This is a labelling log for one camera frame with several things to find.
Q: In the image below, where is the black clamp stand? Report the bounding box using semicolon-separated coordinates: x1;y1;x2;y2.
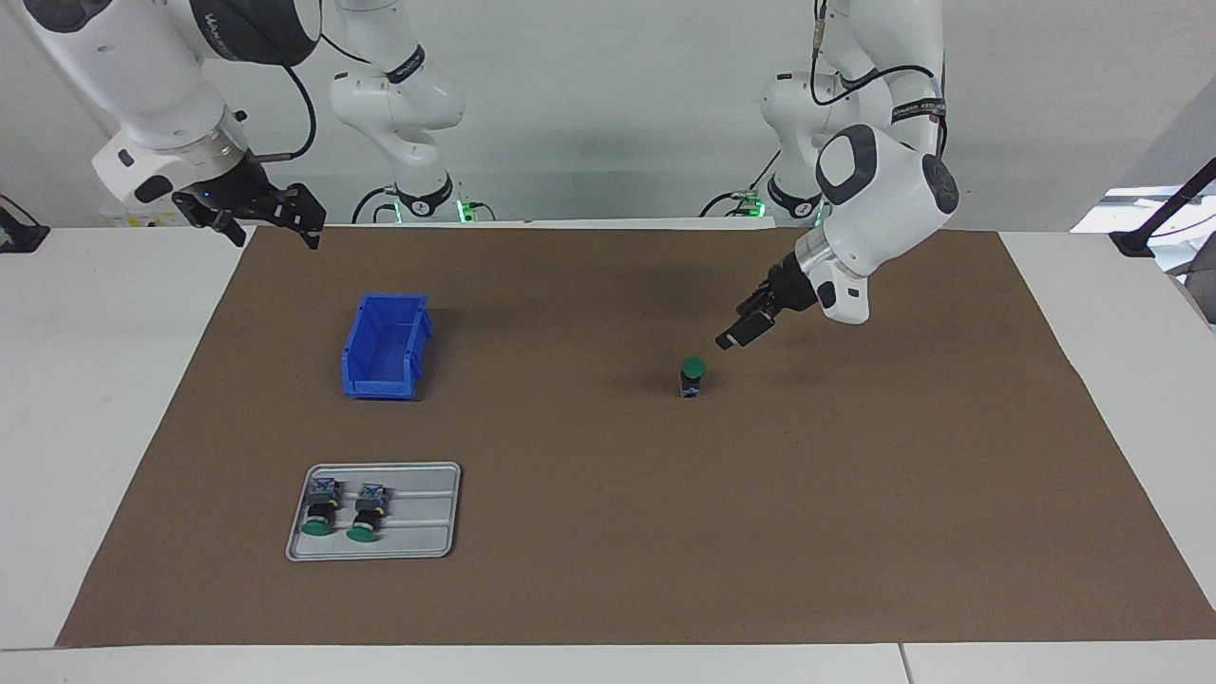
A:
0;194;50;254

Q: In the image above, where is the black base cable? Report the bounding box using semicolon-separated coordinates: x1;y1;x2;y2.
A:
351;185;398;225
700;142;789;218

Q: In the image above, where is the grey metal tray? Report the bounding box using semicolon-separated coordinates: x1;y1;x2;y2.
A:
285;462;463;562

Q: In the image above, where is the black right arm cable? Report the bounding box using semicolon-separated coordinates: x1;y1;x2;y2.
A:
242;33;381;162

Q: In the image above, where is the grey chair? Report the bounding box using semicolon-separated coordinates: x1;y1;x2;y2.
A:
1167;256;1216;326

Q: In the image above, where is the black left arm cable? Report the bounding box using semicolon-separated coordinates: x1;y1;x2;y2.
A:
807;0;951;158

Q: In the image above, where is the blue plastic bin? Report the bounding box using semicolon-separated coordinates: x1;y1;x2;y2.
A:
340;293;434;401

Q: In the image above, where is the white background furniture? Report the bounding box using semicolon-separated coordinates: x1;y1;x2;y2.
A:
1071;183;1216;237

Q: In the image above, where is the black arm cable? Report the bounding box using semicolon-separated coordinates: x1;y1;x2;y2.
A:
807;0;951;158
242;33;381;162

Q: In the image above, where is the brown table mat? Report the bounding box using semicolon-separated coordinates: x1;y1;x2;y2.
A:
55;226;1216;649

